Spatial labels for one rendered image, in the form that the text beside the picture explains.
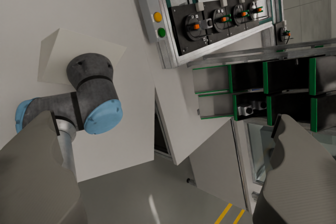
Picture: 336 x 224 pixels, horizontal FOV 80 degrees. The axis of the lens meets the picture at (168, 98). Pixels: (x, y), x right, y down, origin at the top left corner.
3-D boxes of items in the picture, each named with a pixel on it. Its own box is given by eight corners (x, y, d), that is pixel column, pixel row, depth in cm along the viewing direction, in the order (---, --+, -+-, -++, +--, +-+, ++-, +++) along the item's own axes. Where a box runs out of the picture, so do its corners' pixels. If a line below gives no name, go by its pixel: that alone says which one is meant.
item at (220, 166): (187, 184, 263) (252, 215, 200) (165, 106, 230) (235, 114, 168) (215, 155, 305) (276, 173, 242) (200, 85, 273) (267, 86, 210)
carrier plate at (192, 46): (179, 56, 106) (182, 55, 105) (168, 7, 99) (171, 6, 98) (205, 46, 121) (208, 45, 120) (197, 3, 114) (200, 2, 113)
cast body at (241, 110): (235, 114, 101) (245, 117, 94) (234, 106, 100) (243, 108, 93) (249, 109, 103) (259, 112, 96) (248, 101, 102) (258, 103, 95)
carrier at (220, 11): (206, 45, 122) (225, 42, 113) (198, 3, 115) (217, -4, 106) (227, 37, 137) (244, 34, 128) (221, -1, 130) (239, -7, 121)
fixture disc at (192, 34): (186, 43, 106) (188, 43, 105) (179, 16, 102) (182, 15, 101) (201, 38, 115) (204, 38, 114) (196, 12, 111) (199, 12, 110)
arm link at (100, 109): (114, 98, 73) (125, 130, 66) (74, 106, 67) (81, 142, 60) (115, 75, 63) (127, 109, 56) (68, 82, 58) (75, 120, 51)
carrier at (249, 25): (243, 31, 152) (260, 27, 143) (239, -3, 145) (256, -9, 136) (257, 26, 167) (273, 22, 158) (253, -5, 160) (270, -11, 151)
